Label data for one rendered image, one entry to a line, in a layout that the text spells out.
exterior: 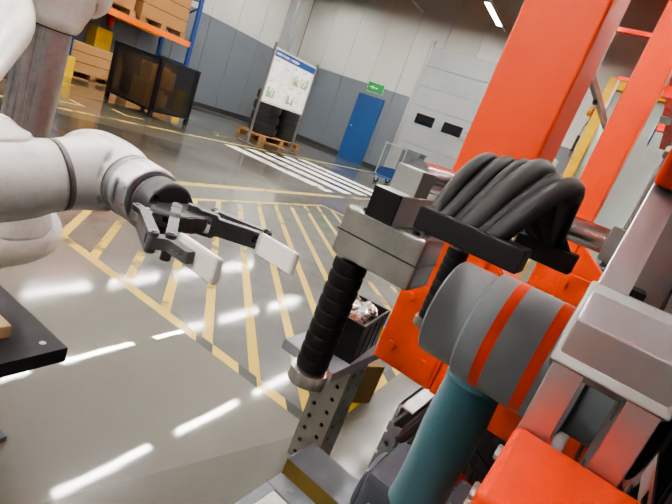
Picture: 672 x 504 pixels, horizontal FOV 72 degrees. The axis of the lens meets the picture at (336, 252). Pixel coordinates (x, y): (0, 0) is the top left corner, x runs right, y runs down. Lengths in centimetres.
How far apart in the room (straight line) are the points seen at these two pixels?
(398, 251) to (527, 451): 20
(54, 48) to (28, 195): 59
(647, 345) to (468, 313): 27
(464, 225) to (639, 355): 15
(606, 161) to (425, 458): 240
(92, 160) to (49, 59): 53
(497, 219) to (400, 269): 10
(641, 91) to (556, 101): 199
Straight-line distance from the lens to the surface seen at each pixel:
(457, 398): 73
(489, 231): 37
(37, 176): 69
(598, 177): 295
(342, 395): 143
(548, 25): 109
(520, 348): 53
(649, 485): 51
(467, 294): 55
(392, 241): 42
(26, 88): 124
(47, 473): 143
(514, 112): 105
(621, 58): 1411
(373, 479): 103
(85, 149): 73
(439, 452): 77
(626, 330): 31
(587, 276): 297
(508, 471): 28
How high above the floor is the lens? 102
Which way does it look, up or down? 15 degrees down
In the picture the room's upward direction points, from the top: 21 degrees clockwise
